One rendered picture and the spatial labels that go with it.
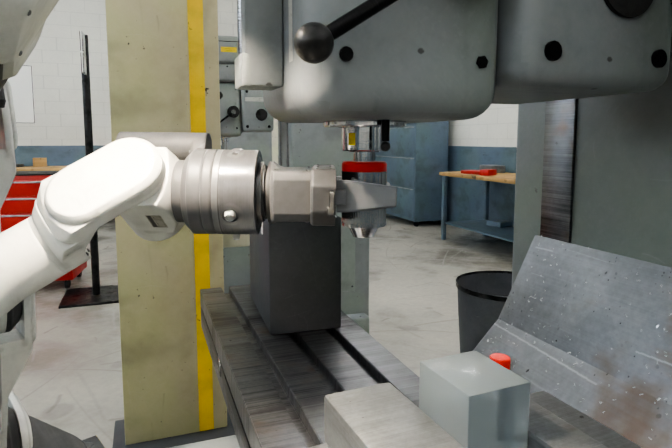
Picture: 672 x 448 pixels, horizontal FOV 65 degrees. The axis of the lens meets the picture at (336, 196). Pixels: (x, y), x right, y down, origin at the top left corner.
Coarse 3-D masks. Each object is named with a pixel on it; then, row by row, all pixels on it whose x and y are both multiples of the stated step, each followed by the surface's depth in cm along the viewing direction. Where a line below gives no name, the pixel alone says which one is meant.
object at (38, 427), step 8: (32, 424) 134; (40, 424) 134; (48, 424) 134; (32, 432) 130; (40, 432) 130; (48, 432) 130; (56, 432) 130; (64, 432) 130; (40, 440) 127; (48, 440) 127; (56, 440) 127; (64, 440) 127; (72, 440) 127; (80, 440) 127
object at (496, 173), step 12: (24, 168) 757; (36, 168) 760; (48, 168) 765; (60, 168) 770; (480, 168) 670; (492, 168) 648; (504, 168) 652; (444, 180) 673; (492, 180) 575; (504, 180) 556; (444, 192) 675; (444, 204) 676; (444, 216) 678; (444, 228) 680; (468, 228) 631; (480, 228) 631; (492, 228) 631; (504, 228) 631
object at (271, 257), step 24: (336, 216) 85; (264, 240) 86; (288, 240) 83; (312, 240) 84; (336, 240) 85; (264, 264) 86; (288, 264) 83; (312, 264) 84; (336, 264) 86; (264, 288) 87; (288, 288) 84; (312, 288) 85; (336, 288) 86; (264, 312) 88; (288, 312) 84; (312, 312) 85; (336, 312) 86
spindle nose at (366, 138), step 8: (344, 128) 53; (352, 128) 52; (360, 128) 52; (368, 128) 52; (376, 128) 52; (344, 136) 53; (360, 136) 52; (368, 136) 52; (376, 136) 52; (344, 144) 53; (360, 144) 52; (368, 144) 52; (376, 144) 52
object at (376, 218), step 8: (344, 176) 54; (352, 176) 53; (360, 176) 53; (368, 176) 53; (376, 176) 53; (384, 176) 54; (384, 184) 54; (384, 208) 54; (344, 216) 54; (352, 216) 53; (360, 216) 53; (368, 216) 53; (376, 216) 53; (384, 216) 54; (344, 224) 54; (352, 224) 54; (360, 224) 53; (368, 224) 53; (376, 224) 53; (384, 224) 54
